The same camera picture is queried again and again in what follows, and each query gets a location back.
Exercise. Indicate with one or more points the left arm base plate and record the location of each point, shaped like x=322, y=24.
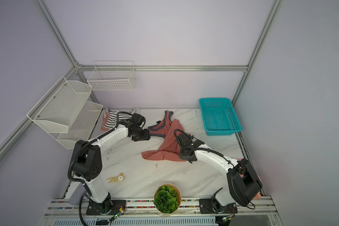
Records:
x=115, y=206

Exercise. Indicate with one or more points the white wire wall basket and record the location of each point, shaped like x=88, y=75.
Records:
x=113, y=76

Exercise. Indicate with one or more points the black white striped tank top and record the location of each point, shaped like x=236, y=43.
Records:
x=115, y=116

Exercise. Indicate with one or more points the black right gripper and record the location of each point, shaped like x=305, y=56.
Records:
x=180, y=156

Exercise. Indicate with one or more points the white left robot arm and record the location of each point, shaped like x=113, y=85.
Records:
x=86, y=162

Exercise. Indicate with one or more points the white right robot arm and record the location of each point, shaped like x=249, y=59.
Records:
x=224, y=164

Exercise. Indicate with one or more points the teal plastic basket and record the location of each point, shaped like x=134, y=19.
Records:
x=219, y=117

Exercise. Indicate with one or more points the small yellow white toy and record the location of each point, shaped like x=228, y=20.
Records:
x=120, y=177

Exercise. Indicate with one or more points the pink watering can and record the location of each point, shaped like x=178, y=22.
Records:
x=250, y=184

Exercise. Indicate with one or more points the aluminium front rail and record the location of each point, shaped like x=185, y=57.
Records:
x=144, y=207

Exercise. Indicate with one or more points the dark red tank top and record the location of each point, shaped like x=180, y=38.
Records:
x=169, y=150

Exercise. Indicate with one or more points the grey oval pad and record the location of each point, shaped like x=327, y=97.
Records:
x=77, y=194

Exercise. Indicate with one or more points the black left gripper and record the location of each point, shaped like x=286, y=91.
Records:
x=146, y=136

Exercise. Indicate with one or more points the red white striped tank top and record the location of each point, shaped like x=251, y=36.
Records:
x=104, y=123

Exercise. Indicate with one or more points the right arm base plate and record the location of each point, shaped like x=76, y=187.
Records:
x=206, y=206

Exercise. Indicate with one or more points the green plant in pot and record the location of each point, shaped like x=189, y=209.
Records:
x=167, y=198

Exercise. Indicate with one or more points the white mesh lower shelf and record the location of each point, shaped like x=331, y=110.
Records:
x=82, y=127

